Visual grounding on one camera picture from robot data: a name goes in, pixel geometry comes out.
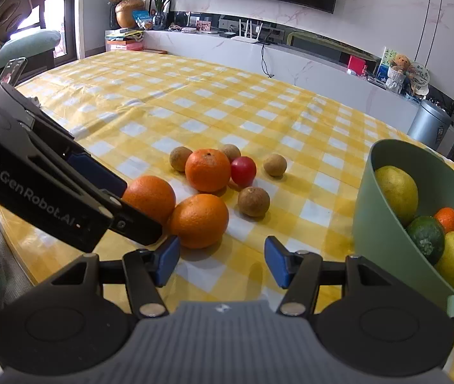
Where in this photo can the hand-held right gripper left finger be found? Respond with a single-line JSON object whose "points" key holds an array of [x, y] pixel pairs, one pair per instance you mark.
{"points": [[169, 260]]}

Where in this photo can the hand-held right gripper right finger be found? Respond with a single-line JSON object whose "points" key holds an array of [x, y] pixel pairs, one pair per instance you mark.
{"points": [[277, 262]]}

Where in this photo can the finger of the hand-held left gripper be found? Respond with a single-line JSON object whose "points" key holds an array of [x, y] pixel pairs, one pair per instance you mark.
{"points": [[99, 174], [139, 230]]}

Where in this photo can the round orange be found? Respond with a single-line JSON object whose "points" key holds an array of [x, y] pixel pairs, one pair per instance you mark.
{"points": [[208, 170], [448, 220], [151, 198], [199, 220]]}

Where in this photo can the brown kiwi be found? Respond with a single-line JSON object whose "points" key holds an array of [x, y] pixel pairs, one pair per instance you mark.
{"points": [[180, 158], [231, 151]]}

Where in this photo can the red cherry tomato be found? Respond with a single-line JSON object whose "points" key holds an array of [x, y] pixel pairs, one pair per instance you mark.
{"points": [[243, 170]]}

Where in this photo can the green colander bowl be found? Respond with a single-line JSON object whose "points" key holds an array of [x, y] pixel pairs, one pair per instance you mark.
{"points": [[371, 224]]}

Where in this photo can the green cucumber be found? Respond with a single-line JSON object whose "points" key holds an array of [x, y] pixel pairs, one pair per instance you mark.
{"points": [[427, 234]]}

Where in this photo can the yellow checked tablecloth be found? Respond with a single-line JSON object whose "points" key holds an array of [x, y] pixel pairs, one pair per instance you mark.
{"points": [[211, 104]]}

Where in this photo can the stack of orange boxes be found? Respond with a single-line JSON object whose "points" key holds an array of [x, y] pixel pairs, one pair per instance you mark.
{"points": [[125, 42]]}

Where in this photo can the pale green seat cushion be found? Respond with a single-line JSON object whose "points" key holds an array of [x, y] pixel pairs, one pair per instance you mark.
{"points": [[27, 46]]}

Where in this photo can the blue snack packet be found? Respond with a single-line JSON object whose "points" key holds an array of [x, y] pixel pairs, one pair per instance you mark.
{"points": [[142, 19]]}

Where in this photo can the golden gourd ornament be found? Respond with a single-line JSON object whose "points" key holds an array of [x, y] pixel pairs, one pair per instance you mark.
{"points": [[129, 14]]}

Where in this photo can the green plant in glass vase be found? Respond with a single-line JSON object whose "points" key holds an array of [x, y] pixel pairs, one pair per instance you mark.
{"points": [[161, 6]]}

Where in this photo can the small pink photo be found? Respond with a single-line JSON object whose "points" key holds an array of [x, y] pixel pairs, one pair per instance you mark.
{"points": [[203, 26]]}

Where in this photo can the white router with antennas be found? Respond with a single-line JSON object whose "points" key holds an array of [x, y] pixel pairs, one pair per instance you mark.
{"points": [[247, 36]]}

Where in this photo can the grey metal trash can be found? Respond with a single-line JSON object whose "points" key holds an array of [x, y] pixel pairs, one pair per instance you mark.
{"points": [[429, 126]]}

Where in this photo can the red box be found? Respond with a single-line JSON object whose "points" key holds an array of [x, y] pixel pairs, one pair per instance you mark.
{"points": [[355, 65]]}

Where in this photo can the colourful picture card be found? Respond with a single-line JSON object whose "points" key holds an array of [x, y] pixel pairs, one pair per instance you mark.
{"points": [[386, 58]]}

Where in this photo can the round printed paper fan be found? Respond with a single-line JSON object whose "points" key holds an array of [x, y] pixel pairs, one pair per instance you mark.
{"points": [[419, 78]]}

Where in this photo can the brown teddy bear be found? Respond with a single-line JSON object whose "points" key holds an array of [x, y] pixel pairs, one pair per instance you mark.
{"points": [[401, 63]]}

